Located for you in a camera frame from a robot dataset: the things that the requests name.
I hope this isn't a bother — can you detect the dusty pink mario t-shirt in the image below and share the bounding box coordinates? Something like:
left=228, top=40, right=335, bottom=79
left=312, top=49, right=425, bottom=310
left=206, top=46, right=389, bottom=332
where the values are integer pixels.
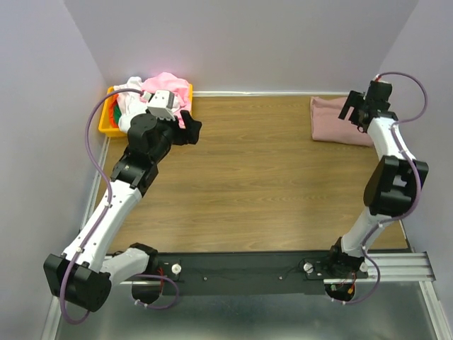
left=309, top=96, right=373, bottom=147

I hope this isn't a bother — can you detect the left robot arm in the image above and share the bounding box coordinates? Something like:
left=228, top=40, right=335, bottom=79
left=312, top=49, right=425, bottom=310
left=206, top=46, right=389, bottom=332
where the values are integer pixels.
left=43, top=110, right=202, bottom=312

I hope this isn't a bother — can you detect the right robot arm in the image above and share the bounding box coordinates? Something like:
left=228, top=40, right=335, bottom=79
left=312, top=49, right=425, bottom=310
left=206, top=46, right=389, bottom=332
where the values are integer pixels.
left=326, top=77, right=429, bottom=276

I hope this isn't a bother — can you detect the light pink t-shirt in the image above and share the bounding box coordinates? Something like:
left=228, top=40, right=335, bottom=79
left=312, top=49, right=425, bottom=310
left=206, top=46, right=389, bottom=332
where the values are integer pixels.
left=142, top=72, right=193, bottom=128

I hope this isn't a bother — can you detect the white t-shirt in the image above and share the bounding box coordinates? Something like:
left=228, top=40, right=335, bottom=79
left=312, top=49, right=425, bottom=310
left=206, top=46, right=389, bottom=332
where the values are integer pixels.
left=113, top=76, right=147, bottom=134

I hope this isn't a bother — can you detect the green t-shirt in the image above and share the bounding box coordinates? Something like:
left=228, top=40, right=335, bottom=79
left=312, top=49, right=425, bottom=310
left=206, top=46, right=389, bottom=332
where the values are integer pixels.
left=108, top=100, right=122, bottom=128

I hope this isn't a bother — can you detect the yellow plastic bin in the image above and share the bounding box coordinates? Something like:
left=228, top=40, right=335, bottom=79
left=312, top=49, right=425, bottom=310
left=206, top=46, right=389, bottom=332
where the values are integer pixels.
left=98, top=84, right=193, bottom=138

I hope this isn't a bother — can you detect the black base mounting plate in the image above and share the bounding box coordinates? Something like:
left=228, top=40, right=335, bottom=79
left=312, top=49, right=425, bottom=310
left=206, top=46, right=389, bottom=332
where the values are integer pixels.
left=141, top=250, right=367, bottom=296

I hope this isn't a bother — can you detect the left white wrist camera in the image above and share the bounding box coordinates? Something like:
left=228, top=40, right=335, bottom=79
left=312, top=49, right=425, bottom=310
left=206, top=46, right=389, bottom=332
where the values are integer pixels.
left=142, top=90, right=180, bottom=121

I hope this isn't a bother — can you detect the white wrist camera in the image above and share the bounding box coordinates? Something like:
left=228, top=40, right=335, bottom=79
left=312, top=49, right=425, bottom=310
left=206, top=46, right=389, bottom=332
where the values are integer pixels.
left=142, top=90, right=180, bottom=121
left=373, top=74, right=388, bottom=84

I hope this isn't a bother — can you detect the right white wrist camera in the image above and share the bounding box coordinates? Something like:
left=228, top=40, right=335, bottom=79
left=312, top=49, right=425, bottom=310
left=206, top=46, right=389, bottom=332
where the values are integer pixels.
left=373, top=74, right=388, bottom=84

